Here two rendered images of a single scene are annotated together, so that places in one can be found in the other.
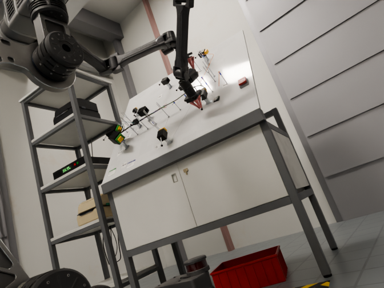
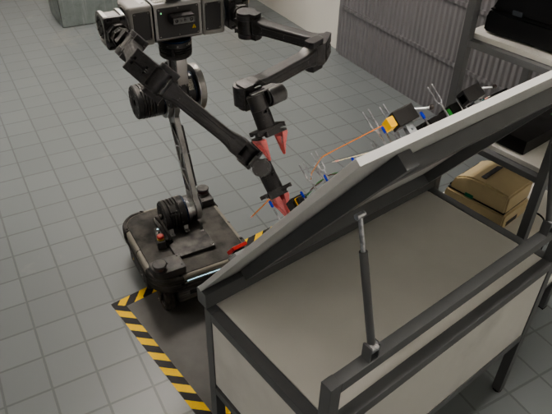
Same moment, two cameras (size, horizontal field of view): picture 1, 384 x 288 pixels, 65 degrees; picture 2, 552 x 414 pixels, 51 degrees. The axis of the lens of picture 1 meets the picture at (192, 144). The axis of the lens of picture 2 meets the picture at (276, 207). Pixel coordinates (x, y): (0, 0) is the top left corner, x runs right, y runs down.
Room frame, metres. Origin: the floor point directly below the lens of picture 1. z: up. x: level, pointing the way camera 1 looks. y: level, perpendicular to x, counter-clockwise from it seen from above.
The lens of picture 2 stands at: (2.32, -1.53, 2.25)
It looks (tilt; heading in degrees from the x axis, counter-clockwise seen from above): 37 degrees down; 115
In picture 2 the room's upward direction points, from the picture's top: 2 degrees clockwise
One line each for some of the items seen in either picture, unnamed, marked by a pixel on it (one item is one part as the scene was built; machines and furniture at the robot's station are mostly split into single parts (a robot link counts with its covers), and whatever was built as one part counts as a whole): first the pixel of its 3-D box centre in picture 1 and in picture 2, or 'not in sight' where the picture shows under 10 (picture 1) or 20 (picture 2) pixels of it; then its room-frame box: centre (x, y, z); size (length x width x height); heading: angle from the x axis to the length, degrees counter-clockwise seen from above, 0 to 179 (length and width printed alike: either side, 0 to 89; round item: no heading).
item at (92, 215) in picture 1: (100, 208); (487, 190); (2.25, 0.81, 0.76); 0.30 x 0.21 x 0.20; 159
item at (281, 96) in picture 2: (168, 45); (260, 95); (1.56, -0.06, 1.43); 0.12 x 0.12 x 0.09; 68
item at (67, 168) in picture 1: (85, 168); (512, 119); (2.27, 0.86, 1.09); 0.35 x 0.33 x 0.07; 65
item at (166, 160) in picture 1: (173, 156); (331, 230); (1.77, 0.13, 0.83); 1.18 x 0.05 x 0.06; 65
